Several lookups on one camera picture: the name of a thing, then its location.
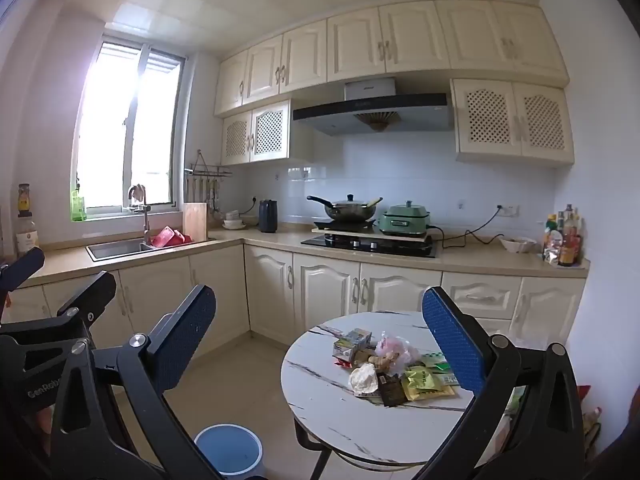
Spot green white drink carton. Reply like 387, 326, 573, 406
333, 328, 373, 361

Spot cream wall cabinet row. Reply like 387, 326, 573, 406
214, 0, 571, 117

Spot cream base cabinets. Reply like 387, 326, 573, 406
0, 245, 587, 361

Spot blue waste bin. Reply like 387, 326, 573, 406
194, 424, 263, 480

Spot hanging utensil rack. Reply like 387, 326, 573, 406
184, 150, 233, 211

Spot black wok with lid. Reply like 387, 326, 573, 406
306, 194, 385, 223

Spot green white packet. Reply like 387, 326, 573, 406
420, 352, 451, 372

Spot white paper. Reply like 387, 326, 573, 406
348, 362, 379, 395

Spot red plastic tub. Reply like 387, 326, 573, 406
151, 226, 193, 249

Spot white scalloped bowl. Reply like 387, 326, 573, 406
500, 236, 537, 253

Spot steel kitchen sink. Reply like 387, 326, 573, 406
86, 237, 218, 262

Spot black range hood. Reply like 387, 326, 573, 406
292, 80, 453, 137

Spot sliding glass window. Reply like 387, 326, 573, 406
70, 35, 188, 221

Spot black gas hob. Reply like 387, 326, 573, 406
301, 234, 443, 259

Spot dark brown sachet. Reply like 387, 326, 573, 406
376, 374, 407, 407

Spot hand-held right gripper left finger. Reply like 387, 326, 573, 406
50, 284, 221, 480

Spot clear glass bottle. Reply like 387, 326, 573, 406
15, 215, 40, 256

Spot group of condiment bottles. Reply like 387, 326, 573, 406
542, 204, 586, 268

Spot black electric kettle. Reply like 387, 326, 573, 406
258, 199, 279, 234

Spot small lattice door cabinet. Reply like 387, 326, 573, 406
220, 99, 293, 167

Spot black power cable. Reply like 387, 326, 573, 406
427, 205, 506, 250

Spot wooden cutting board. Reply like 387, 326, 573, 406
182, 202, 209, 242

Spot yellow green sachet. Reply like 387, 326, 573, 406
402, 366, 458, 402

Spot round marble table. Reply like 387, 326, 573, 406
280, 310, 531, 480

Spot steel kitchen faucet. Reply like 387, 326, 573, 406
127, 184, 152, 245

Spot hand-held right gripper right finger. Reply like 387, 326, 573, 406
410, 286, 586, 480

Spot ginger piece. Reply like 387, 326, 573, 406
367, 352, 401, 373

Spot green electric cooking pot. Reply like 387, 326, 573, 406
377, 201, 433, 237

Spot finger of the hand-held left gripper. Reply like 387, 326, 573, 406
56, 270, 118, 320
0, 246, 47, 306

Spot wide lattice door cabinet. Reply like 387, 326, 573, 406
450, 78, 576, 167

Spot yellow plastic bag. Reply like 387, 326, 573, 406
582, 407, 603, 441

